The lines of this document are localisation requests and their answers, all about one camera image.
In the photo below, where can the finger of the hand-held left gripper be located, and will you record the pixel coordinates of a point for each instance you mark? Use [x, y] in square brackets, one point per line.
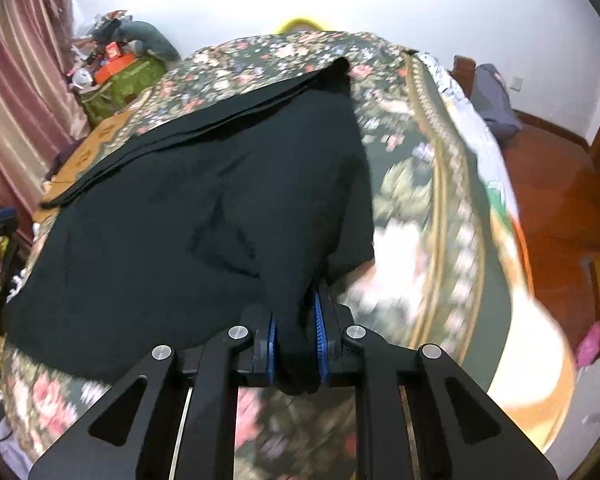
[0, 219]

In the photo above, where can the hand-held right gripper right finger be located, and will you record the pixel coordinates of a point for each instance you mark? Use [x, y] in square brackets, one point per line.
[325, 345]

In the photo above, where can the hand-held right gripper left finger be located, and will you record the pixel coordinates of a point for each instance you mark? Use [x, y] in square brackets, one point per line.
[260, 347]

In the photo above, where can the black elephant print t-shirt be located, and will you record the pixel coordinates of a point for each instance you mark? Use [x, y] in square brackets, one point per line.
[205, 210]

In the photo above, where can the bamboo folding table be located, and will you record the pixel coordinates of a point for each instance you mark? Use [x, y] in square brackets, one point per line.
[102, 135]

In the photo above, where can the pink striped curtain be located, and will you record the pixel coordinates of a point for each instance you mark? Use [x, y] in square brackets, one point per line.
[15, 85]

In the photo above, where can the green storage box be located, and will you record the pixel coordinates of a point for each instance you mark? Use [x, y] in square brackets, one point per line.
[120, 90]

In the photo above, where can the floral blanket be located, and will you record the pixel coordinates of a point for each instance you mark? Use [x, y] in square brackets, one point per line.
[420, 185]

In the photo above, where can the orange box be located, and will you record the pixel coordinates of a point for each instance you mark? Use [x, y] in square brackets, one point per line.
[115, 67]

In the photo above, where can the white printed bed sheet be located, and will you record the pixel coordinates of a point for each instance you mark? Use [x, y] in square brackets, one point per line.
[500, 200]

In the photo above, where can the grey plush toy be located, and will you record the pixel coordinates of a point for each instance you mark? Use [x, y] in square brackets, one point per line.
[152, 40]

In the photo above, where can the pink bag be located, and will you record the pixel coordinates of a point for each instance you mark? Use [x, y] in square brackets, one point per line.
[589, 341]

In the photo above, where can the grey bag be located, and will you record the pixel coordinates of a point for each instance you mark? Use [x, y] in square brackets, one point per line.
[495, 102]

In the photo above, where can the yellow curved headboard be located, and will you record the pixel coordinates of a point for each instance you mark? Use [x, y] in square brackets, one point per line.
[302, 25]

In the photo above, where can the wooden bed post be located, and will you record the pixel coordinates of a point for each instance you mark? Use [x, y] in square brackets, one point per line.
[464, 72]

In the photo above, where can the white wall outlet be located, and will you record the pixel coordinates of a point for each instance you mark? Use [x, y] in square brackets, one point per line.
[516, 84]

